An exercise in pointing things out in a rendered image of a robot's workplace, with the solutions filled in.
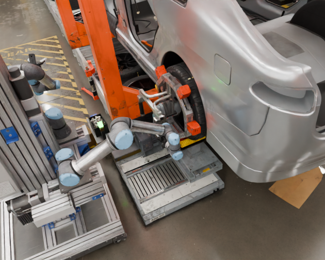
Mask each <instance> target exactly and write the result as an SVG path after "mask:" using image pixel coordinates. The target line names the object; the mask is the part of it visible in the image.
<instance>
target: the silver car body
mask: <svg viewBox="0 0 325 260"><path fill-rule="evenodd" d="M103 1H104V5H105V10H106V11H108V12H109V13H111V14H113V15H114V16H115V17H116V18H117V19H118V21H117V28H116V35H117V39H118V40H119V42H120V43H121V44H122V45H123V46H124V47H125V48H126V49H127V50H128V52H129V53H130V54H131V55H132V57H133V58H134V59H135V61H136V62H137V63H138V64H139V65H140V67H141V68H142V69H143V70H144V71H145V72H146V74H147V75H148V76H149V77H150V78H151V80H152V81H153V82H154V83H155V84H156V81H158V78H157V75H156V73H155V68H156V67H159V66H160V61H161V57H162V55H163V53H164V52H165V51H167V50H172V51H174V52H176V53H177V54H179V55H180V56H181V58H182V59H183V60H184V61H185V63H186V65H187V66H188V67H189V69H190V71H191V73H192V75H193V77H194V79H195V81H196V83H197V86H198V89H199V92H200V95H201V98H202V102H203V105H204V110H205V115H206V123H207V139H206V141H207V142H208V143H209V145H210V146H211V147H212V148H213V149H214V150H215V151H216V152H217V153H218V155H219V156H220V157H221V158H222V159H223V160H224V161H225V162H226V164H227V165H228V166H229V167H230V168H231V169H232V170H233V171H234V172H235V173H236V174H237V175H238V176H239V177H240V178H241V179H243V180H245V181H248V182H253V183H267V182H274V181H279V180H283V179H286V178H289V177H293V176H296V175H299V174H301V173H304V172H307V171H310V170H312V169H315V168H317V167H319V166H321V165H324V164H325V0H298V1H297V2H296V3H295V4H293V5H292V6H290V7H287V8H285V7H282V6H279V5H277V4H274V3H272V2H269V1H267V0H103Z"/></svg>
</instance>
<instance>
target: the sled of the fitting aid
mask: <svg viewBox="0 0 325 260"><path fill-rule="evenodd" d="M173 159H174V158H173ZM174 161H175V162H176V164H177V165H178V166H179V168H180V169H181V171H182V172H183V173H184V175H185V176H186V177H187V179H188V180H189V182H190V183H193V182H195V181H197V180H199V179H201V178H204V177H206V176H208V175H210V174H212V173H214V172H217V171H219V170H221V169H222V165H223V163H222V162H221V161H220V160H219V159H218V158H217V161H215V162H213V163H211V164H209V165H207V166H204V167H202V168H200V169H198V170H196V171H193V172H190V171H189V170H188V169H187V167H186V166H185V165H184V163H183V162H182V161H181V159H179V160H175V159H174Z"/></svg>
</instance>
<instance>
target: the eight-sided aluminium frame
mask: <svg viewBox="0 0 325 260"><path fill-rule="evenodd" d="M172 81H173V82H174V83H175V84H174V83H173V82H172ZM165 82H166V83H167V84H168V85H169V86H170V87H171V88H172V89H173V90H174V92H175V94H176V96H177V99H178V101H179V104H180V106H181V109H182V111H183V114H184V126H185V132H183V131H182V129H181V128H180V127H179V126H178V125H177V123H176V122H175V121H174V119H173V117H170V119H169V118H167V121H166V122H167V123H169V124H170V125H171V127H172V129H173V130H174V132H175V133H177V134H178V135H179V138H180V139H182V138H185V137H188V136H191V133H190V132H189V131H188V130H187V123H189V122H191V121H193V111H192V109H191V107H190V104H189V102H188V99H187V97H186V98H184V99H183V100H184V102H185V105H186V107H187V109H186V108H185V105H184V103H183V100H182V99H181V100H180V98H179V96H178V94H177V90H178V88H179V87H181V86H182V85H181V83H179V82H178V81H177V80H176V79H175V78H174V77H173V76H172V75H171V74H170V73H166V74H163V75H161V77H160V78H159V79H158V81H156V86H157V93H161V91H162V92H164V91H165ZM160 87H161V89H160ZM165 101H166V99H165V100H163V101H161V102H159V104H160V103H162V102H165ZM188 118H189V121H188ZM173 125H174V126H175V127H174V126H173ZM175 128H176V129H177V130H178V131H179V132H178V131H177V130H176V129H175Z"/></svg>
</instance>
